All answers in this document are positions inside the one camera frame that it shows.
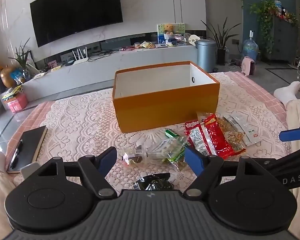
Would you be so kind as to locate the pink card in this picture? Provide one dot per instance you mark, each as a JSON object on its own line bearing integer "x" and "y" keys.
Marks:
{"x": 52, "y": 64}

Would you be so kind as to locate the black pen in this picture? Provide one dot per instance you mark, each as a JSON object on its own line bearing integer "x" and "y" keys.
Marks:
{"x": 16, "y": 155}

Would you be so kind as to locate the green trailing plant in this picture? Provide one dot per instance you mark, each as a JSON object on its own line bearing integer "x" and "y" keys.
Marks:
{"x": 263, "y": 22}

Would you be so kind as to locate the blue plastic packet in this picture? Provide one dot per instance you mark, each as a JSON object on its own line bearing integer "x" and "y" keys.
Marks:
{"x": 18, "y": 76}

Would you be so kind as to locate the pile of yellow packets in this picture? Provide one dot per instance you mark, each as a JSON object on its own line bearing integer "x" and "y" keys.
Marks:
{"x": 145, "y": 45}

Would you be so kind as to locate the yellow green papers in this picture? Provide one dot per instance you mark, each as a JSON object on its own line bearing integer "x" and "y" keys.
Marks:
{"x": 12, "y": 92}

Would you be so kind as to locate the potted plant in black pot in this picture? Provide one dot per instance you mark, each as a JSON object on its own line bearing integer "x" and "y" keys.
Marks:
{"x": 221, "y": 56}

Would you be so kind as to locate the clear packet of golden snacks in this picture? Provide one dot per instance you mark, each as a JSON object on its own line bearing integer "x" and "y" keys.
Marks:
{"x": 233, "y": 137}

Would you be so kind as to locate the blue water bottle with pump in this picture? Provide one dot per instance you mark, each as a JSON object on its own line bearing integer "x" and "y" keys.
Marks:
{"x": 250, "y": 48}

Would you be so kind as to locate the green picture board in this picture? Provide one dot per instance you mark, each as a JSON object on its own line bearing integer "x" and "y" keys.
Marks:
{"x": 180, "y": 28}

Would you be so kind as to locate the white papers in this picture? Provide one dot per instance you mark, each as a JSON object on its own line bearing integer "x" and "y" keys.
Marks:
{"x": 40, "y": 75}

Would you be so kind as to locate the golden vase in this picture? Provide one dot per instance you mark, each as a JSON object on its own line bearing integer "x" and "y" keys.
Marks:
{"x": 8, "y": 77}

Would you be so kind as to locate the white lace tablecloth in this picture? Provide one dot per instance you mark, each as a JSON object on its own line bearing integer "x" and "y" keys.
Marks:
{"x": 85, "y": 125}

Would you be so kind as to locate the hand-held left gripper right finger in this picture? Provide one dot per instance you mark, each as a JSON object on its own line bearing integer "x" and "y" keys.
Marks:
{"x": 193, "y": 161}

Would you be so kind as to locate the person's left leg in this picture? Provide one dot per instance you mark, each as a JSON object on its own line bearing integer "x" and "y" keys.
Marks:
{"x": 0, "y": 192}

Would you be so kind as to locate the black notebook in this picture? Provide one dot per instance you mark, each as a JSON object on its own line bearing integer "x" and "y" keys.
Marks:
{"x": 32, "y": 142}

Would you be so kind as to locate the white sachet packet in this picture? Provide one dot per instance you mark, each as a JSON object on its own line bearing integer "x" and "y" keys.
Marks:
{"x": 250, "y": 133}

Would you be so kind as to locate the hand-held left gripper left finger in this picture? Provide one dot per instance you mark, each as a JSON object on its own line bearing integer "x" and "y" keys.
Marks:
{"x": 107, "y": 162}

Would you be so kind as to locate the grey trash can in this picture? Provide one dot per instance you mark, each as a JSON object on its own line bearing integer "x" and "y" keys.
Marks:
{"x": 206, "y": 55}

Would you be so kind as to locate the small black set-top box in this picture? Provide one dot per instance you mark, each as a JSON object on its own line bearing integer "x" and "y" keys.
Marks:
{"x": 69, "y": 63}

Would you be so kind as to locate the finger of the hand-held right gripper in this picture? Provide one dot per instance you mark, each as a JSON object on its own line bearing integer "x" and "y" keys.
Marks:
{"x": 293, "y": 133}

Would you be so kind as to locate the grey device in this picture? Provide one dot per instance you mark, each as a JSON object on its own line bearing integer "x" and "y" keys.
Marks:
{"x": 28, "y": 170}

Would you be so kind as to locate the pink heater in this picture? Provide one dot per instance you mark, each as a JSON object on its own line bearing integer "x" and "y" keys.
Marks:
{"x": 248, "y": 66}

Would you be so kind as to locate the white flat scale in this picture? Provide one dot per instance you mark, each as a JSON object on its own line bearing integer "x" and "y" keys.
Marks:
{"x": 161, "y": 45}

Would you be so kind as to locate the orange cardboard box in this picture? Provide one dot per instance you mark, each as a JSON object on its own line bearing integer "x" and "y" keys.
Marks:
{"x": 165, "y": 110}

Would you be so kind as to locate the row of bottles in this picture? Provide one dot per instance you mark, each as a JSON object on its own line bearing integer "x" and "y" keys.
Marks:
{"x": 286, "y": 12}

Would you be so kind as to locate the dark grey cabinet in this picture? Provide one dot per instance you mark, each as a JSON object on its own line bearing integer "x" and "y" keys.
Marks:
{"x": 286, "y": 42}

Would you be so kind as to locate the white router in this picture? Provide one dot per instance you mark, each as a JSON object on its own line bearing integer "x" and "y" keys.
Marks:
{"x": 80, "y": 61}

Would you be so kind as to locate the pink checked blanket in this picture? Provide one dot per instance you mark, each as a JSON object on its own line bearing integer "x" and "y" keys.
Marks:
{"x": 260, "y": 92}

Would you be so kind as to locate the pink box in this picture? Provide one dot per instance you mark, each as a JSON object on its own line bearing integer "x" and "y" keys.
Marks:
{"x": 18, "y": 102}

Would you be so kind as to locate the brown teddy bear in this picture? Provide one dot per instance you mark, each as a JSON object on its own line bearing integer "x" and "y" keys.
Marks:
{"x": 168, "y": 28}

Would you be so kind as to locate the black television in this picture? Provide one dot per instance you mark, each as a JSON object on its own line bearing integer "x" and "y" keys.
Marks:
{"x": 75, "y": 12}

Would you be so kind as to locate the white round sign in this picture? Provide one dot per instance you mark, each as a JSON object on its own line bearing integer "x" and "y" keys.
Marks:
{"x": 194, "y": 40}

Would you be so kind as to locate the green leafy houseplant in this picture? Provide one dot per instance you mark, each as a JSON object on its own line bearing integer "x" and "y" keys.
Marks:
{"x": 22, "y": 57}

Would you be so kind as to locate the dark green snack packet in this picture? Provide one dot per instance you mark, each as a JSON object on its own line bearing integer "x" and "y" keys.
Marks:
{"x": 152, "y": 182}

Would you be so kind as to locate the clear green snack packet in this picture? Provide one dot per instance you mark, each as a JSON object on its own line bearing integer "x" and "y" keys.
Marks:
{"x": 165, "y": 147}

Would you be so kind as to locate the small clear barcode packet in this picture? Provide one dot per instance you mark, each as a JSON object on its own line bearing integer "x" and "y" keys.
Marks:
{"x": 133, "y": 158}

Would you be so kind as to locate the white sock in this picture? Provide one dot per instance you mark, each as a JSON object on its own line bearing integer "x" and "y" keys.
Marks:
{"x": 287, "y": 92}

